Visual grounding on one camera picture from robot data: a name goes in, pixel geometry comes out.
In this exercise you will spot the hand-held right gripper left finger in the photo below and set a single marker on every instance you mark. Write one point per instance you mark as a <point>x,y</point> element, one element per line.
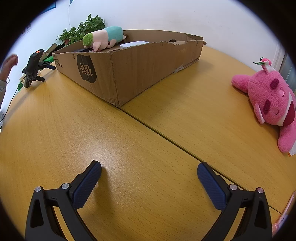
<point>86,185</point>

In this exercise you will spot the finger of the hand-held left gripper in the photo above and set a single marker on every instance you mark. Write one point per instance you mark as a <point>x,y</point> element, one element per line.
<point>51,67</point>

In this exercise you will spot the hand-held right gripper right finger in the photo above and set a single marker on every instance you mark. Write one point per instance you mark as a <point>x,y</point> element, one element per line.
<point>211,187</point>

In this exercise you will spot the brown cardboard box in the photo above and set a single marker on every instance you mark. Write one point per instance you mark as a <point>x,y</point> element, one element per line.
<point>138,69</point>

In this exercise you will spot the person's left forearm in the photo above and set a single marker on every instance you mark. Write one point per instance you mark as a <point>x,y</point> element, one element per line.
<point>1,88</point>

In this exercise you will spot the wooden desktop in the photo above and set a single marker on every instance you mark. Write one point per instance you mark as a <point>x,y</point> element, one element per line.
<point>92,139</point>

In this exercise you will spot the person's left hand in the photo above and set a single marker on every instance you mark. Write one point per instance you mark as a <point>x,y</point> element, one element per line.
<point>9,64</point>

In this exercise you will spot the black box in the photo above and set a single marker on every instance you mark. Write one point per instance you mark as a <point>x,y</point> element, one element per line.
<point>81,49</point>

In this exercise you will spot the small green potted plant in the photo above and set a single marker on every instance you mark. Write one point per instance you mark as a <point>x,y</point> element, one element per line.
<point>67,36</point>

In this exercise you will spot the tall green potted plant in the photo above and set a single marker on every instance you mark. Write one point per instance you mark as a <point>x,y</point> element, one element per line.
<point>89,25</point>

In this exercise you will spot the teal pig plush toy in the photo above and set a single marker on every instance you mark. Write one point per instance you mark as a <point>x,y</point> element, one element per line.
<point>108,34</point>

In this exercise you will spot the pink plastic item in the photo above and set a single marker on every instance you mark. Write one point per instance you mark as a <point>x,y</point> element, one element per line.
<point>285,213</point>

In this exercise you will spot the white phone case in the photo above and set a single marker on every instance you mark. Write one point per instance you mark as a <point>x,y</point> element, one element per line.
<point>134,44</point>

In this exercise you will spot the pink bear plush toy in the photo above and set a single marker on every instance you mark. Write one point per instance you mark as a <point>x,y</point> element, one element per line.
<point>266,92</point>

